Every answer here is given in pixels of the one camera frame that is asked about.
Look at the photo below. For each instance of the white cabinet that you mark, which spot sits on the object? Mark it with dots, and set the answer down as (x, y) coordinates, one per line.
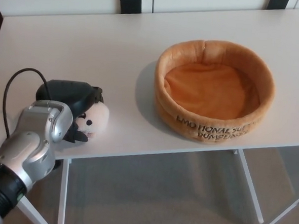
(196, 4)

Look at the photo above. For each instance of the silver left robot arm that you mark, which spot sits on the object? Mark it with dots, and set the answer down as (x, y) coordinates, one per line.
(28, 145)

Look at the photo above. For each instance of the white metal table leg frame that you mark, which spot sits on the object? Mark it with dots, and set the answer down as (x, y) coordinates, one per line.
(63, 195)
(251, 194)

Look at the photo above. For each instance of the beige plush dumpling toy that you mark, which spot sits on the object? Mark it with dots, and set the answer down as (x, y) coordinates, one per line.
(98, 119)

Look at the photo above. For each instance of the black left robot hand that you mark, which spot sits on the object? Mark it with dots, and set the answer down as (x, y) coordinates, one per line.
(69, 93)

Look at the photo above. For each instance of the orange round plush basket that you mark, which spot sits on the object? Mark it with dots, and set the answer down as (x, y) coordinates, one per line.
(164, 110)

